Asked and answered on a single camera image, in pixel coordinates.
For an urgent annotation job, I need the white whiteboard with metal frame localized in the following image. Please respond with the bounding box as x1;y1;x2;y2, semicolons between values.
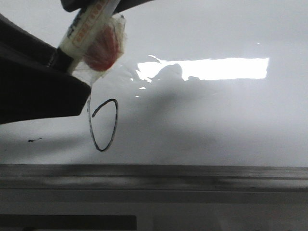
0;0;308;191

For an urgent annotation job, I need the white black whiteboard marker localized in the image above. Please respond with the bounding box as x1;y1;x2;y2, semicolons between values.
48;0;119;74

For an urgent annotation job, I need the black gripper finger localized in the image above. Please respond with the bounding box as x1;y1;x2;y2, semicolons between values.
61;0;152;13
0;15;91;124

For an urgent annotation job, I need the red magnet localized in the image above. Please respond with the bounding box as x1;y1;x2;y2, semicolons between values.
73;14;126;86

